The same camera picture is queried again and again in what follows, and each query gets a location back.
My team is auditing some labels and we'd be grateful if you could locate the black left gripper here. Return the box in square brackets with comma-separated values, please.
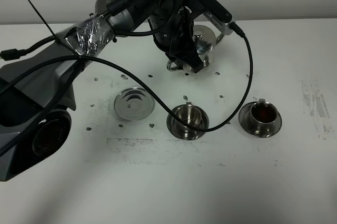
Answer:
[153, 6, 204, 73]

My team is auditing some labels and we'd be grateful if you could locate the stainless steel teapot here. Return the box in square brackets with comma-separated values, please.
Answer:
[183, 25, 224, 75]

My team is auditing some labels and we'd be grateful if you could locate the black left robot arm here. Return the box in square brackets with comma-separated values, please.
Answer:
[1, 0, 204, 181]

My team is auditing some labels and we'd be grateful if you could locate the left stainless steel teacup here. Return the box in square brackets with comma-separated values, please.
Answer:
[173, 102, 203, 133]

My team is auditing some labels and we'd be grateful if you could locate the stainless steel teacup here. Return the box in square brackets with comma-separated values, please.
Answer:
[250, 99, 278, 128]
[173, 102, 203, 133]

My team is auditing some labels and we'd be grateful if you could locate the steel teapot saucer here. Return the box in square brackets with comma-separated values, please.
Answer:
[114, 87, 155, 121]

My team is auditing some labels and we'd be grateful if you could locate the right stainless steel teacup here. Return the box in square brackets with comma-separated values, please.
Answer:
[250, 99, 278, 128]

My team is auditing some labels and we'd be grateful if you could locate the left steel cup saucer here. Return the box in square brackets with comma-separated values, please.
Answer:
[166, 109, 209, 140]

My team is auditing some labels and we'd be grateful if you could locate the steel cup saucer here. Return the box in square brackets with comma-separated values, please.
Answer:
[166, 109, 209, 140]
[239, 101, 282, 138]

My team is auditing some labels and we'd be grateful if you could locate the right steel cup saucer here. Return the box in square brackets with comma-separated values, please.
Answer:
[239, 101, 282, 138]

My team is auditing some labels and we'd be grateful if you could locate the black left camera cable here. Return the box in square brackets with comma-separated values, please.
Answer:
[0, 0, 254, 156]

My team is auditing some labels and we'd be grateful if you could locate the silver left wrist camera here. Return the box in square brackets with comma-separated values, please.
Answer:
[184, 0, 233, 36]

